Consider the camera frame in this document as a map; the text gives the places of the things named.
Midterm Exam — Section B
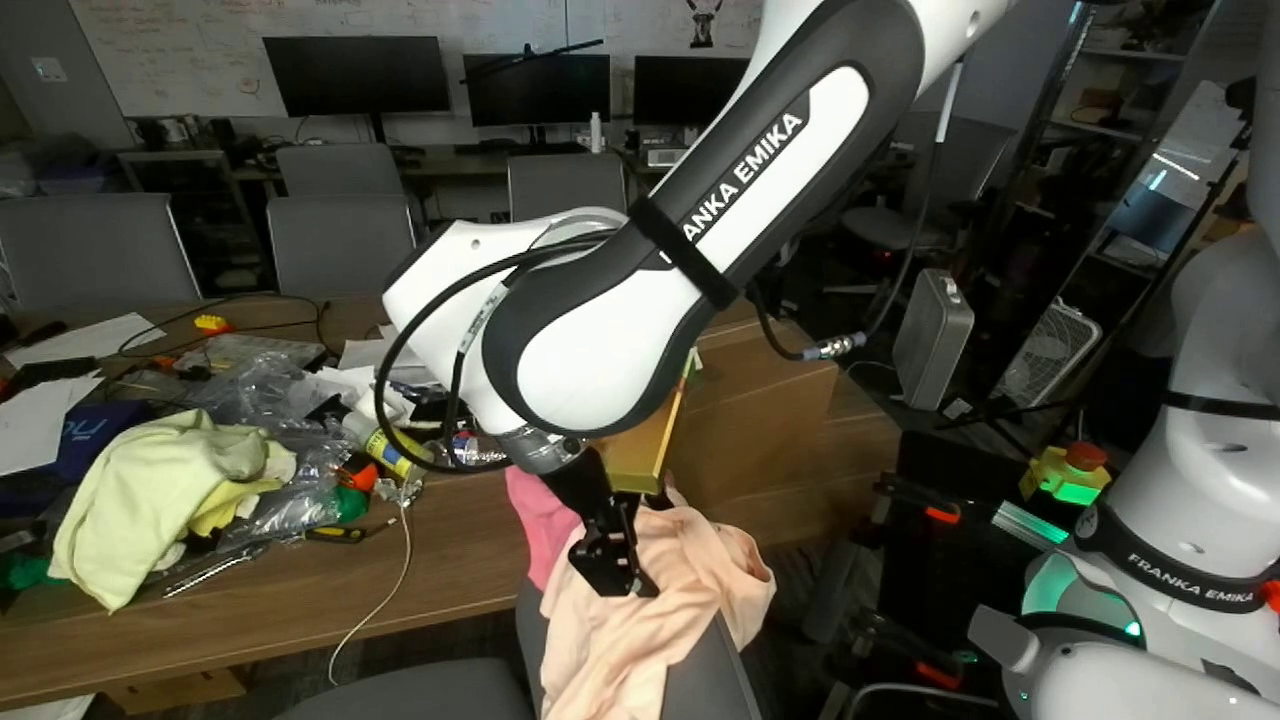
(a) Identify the green plastic item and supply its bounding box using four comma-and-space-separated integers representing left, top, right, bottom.
0, 554, 50, 598

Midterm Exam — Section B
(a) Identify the orange plastic piece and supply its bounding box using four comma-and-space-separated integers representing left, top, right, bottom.
337, 458, 383, 497

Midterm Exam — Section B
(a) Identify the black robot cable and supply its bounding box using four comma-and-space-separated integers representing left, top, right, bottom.
750, 286, 873, 370

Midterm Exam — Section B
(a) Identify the green and orange toy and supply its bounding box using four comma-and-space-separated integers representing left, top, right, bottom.
1020, 444, 1112, 513

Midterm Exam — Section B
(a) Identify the pink cloth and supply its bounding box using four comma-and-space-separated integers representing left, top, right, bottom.
500, 462, 589, 594

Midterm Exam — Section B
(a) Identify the brown cardboard box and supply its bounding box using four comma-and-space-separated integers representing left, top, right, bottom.
663, 300, 904, 554

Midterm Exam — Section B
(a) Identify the yellow cloth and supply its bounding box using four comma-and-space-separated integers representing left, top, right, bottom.
46, 408, 300, 618

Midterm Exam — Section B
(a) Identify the grey office chair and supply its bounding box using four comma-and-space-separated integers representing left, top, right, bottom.
505, 152, 632, 225
0, 194, 203, 323
273, 584, 765, 720
263, 196, 424, 297
275, 141, 407, 206

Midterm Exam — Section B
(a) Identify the stack of white papers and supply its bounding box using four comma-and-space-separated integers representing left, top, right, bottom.
337, 334, 404, 380

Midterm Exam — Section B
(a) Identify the white ribbed heater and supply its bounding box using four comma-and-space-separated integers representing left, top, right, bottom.
887, 270, 981, 412

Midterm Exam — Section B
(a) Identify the white paper sheet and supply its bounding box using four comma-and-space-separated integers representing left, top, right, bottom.
0, 374, 107, 481
0, 310, 168, 374

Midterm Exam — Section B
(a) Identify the peach cloth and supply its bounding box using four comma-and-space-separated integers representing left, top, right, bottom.
537, 485, 780, 720

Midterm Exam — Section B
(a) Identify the thin white cable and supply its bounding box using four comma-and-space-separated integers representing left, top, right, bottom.
323, 490, 417, 693

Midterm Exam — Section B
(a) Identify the yellow wrist camera mount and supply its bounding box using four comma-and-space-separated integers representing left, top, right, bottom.
605, 350, 709, 500

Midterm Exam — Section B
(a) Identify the long wooden wall desk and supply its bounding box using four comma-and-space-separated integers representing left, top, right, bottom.
116, 124, 711, 184

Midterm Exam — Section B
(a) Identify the white grille appliance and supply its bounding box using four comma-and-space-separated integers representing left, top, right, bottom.
991, 297, 1108, 412

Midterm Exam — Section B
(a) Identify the blue bag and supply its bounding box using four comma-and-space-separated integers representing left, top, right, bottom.
50, 398, 152, 485

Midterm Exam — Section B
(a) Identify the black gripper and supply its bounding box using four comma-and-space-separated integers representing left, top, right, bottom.
540, 444, 663, 599

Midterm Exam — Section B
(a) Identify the yellow labelled can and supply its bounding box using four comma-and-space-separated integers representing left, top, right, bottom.
355, 420, 433, 490

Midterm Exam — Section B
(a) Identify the clear plastic bag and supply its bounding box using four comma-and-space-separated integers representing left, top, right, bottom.
176, 350, 351, 535

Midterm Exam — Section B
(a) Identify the black computer monitor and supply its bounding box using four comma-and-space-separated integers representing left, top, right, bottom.
261, 34, 456, 122
461, 47, 614, 134
632, 54, 750, 134

